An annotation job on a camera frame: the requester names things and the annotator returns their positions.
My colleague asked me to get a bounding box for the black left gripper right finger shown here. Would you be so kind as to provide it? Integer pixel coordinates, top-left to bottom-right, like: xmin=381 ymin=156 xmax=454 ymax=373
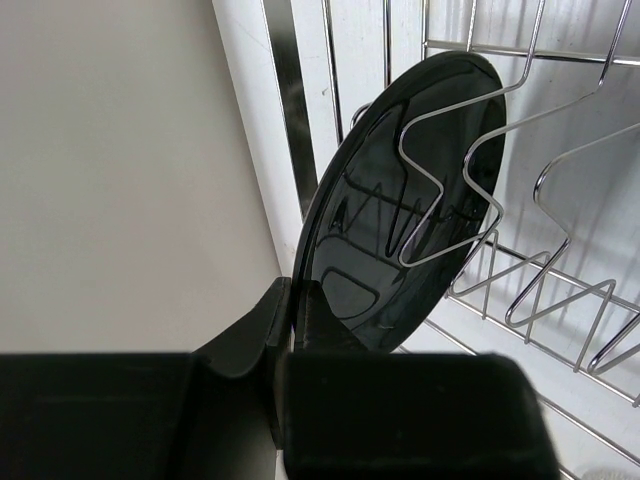
xmin=282 ymin=282 xmax=560 ymax=479

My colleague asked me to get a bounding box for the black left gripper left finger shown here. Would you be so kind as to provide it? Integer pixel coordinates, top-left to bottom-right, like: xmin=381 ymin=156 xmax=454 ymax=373
xmin=1 ymin=277 xmax=291 ymax=479

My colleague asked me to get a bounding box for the black round plate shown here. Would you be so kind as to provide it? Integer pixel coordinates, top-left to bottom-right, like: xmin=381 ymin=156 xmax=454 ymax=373
xmin=292 ymin=51 xmax=507 ymax=352

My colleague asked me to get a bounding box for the chrome wire dish rack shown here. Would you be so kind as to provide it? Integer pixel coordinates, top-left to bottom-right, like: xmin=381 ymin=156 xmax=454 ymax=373
xmin=212 ymin=0 xmax=640 ymax=409

